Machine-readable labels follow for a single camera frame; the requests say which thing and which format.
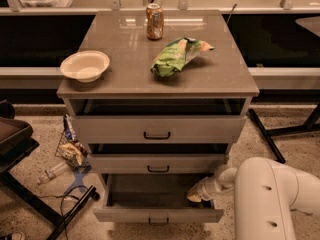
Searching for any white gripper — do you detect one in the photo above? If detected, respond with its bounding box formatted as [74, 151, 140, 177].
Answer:
[187, 176, 221, 203]

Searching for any grey drawer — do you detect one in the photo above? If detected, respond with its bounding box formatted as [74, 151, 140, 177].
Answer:
[72, 115, 246, 144]
[94, 174, 223, 225]
[88, 154, 225, 174]

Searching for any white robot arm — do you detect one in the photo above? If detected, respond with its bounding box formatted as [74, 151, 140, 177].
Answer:
[187, 157, 320, 240]

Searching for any grey drawer cabinet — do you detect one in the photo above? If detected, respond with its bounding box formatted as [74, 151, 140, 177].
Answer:
[56, 9, 260, 225]

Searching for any blue tape cross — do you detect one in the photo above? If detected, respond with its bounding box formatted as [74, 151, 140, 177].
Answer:
[64, 166, 91, 194]

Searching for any green chip bag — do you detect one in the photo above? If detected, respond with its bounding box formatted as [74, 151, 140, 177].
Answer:
[151, 37, 214, 77]

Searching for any clear plastic bottle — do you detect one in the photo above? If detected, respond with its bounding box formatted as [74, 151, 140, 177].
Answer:
[37, 162, 69, 185]

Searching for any white paper bowl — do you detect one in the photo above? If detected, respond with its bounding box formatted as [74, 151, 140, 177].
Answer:
[60, 51, 110, 83]

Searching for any orange soda can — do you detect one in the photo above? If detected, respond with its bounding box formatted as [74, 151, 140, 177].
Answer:
[146, 3, 164, 40]

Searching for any black chair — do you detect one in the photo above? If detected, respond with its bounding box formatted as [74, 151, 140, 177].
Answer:
[0, 100, 100, 240]

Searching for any black floor cable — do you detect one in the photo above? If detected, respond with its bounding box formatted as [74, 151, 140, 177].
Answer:
[36, 184, 89, 240]

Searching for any wire basket with snacks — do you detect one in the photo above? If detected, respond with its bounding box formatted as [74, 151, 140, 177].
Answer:
[58, 114, 89, 168]

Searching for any black table leg frame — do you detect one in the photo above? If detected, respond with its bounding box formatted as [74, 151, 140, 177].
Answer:
[248, 104, 320, 164]

